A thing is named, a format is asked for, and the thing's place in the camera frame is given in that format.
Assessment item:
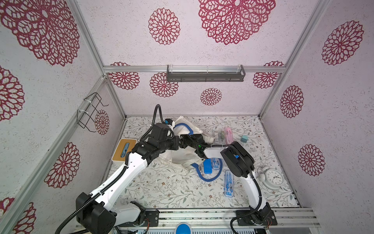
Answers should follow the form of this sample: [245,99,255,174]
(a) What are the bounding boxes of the white canvas bag blue handles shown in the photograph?
[159,116,223,182]

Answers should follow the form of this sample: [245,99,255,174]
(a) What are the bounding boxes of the clear pen case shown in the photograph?
[213,131,220,144]

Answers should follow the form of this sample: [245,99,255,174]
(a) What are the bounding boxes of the clear green compass set case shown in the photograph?
[219,131,226,144]

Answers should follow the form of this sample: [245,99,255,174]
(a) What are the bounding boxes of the clear blue-trim compass case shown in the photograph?
[211,158,222,170]

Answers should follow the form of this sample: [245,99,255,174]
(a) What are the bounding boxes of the blue-rimmed clear case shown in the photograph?
[203,159,213,175]

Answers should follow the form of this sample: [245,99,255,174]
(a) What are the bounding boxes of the pink clear stationery case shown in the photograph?
[225,127,234,144]

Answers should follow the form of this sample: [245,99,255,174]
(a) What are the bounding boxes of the long blue-trim compass case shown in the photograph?
[224,170,234,198]

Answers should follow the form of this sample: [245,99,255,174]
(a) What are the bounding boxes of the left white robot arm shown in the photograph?
[55,119,179,234]

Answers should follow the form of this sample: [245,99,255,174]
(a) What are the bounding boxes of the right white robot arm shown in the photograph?
[179,134,270,217]

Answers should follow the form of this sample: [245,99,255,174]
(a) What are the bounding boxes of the white box wooden lid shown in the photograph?
[112,138,138,164]

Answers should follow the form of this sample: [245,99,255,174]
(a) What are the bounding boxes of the small teal cube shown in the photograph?
[241,136,248,143]

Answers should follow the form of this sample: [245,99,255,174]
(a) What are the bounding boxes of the white alarm clock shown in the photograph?
[257,166,285,190]

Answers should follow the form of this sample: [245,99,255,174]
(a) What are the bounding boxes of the blue round button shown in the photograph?
[174,223,192,234]

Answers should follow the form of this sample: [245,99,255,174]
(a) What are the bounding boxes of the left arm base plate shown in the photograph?
[119,210,160,228]

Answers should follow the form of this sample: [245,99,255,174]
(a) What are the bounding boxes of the black wire wall rack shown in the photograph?
[76,92,109,133]

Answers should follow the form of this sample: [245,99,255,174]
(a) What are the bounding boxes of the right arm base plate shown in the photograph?
[237,210,278,226]

